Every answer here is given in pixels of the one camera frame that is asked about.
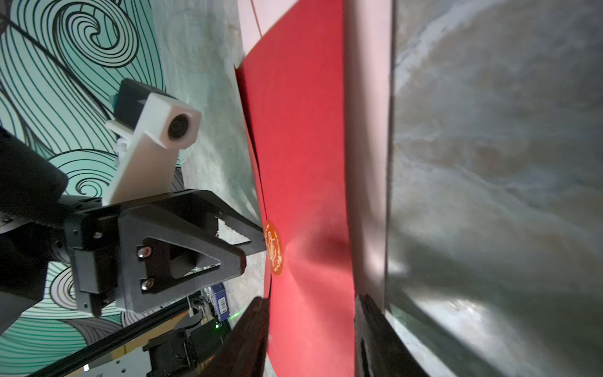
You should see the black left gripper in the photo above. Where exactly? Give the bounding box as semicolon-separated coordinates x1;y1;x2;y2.
64;205;246;317

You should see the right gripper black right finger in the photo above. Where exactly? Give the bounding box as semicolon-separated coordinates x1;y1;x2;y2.
354;295;427;376

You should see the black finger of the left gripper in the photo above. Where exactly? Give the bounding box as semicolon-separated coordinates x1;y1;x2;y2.
174;189;266;255

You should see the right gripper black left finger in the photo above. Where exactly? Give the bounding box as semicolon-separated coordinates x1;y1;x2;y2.
199;297;270;376

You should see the red envelope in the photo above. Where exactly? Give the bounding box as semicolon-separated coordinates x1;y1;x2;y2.
236;1;355;376

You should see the pink envelope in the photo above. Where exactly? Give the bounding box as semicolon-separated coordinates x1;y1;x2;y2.
236;0;394;312

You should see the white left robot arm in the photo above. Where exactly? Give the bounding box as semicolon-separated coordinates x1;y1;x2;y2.
1;131;265;329

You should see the blue playing card box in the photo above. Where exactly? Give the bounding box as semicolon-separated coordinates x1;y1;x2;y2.
210;283;230;322

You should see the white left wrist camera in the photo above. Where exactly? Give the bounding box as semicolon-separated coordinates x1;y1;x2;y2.
102;79;202;206

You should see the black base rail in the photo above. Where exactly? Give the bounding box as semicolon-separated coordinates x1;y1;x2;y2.
30;292;201;377

